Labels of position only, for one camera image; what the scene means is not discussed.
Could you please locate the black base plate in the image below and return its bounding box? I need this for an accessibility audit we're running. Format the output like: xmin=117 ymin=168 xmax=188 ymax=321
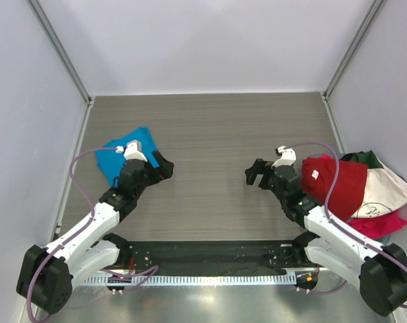
xmin=107 ymin=240 xmax=317 ymax=277

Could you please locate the pink t shirt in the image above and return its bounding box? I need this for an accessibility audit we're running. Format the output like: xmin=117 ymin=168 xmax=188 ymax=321
xmin=321 ymin=155 xmax=407 ymax=239

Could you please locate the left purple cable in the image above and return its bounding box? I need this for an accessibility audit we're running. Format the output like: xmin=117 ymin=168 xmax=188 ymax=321
xmin=26 ymin=146 xmax=159 ymax=323

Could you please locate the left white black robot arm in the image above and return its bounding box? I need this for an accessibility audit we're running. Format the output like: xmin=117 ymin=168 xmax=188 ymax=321
xmin=16 ymin=150 xmax=174 ymax=320

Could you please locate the perforated metal rail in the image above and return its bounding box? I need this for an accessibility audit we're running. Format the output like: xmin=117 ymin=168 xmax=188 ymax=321
xmin=80 ymin=272 xmax=297 ymax=287

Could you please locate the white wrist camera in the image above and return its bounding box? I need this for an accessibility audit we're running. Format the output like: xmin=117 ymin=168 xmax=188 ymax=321
xmin=271 ymin=146 xmax=297 ymax=168
xmin=114 ymin=140 xmax=148 ymax=162

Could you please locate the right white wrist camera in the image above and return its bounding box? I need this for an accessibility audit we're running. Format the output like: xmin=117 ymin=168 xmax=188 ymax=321
xmin=271 ymin=146 xmax=297 ymax=168

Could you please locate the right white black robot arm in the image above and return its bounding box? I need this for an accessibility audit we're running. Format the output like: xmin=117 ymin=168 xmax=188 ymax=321
xmin=245 ymin=159 xmax=407 ymax=316

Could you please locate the left aluminium frame post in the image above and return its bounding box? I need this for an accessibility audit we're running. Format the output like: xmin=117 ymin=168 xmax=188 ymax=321
xmin=26 ymin=0 xmax=91 ymax=105

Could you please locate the right aluminium frame post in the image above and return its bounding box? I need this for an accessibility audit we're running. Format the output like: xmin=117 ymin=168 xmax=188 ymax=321
xmin=322 ymin=0 xmax=387 ymax=102

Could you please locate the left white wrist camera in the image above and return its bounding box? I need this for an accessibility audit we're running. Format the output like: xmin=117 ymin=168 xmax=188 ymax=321
xmin=114 ymin=140 xmax=148 ymax=162

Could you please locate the red t shirt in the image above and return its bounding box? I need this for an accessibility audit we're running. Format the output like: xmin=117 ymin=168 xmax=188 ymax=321
xmin=301 ymin=157 xmax=368 ymax=221

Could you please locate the white t shirt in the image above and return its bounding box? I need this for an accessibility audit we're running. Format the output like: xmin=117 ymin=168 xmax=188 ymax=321
xmin=352 ymin=168 xmax=407 ymax=219

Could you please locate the dark green t shirt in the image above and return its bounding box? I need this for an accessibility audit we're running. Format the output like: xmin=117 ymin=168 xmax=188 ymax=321
xmin=340 ymin=150 xmax=384 ymax=169

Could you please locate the blue t shirt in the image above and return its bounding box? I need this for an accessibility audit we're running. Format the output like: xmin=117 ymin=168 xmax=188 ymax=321
xmin=94 ymin=126 xmax=159 ymax=186

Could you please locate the aluminium frame post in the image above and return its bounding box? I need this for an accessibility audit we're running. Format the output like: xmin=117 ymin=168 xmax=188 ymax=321
xmin=322 ymin=0 xmax=387 ymax=102
xmin=26 ymin=0 xmax=91 ymax=105

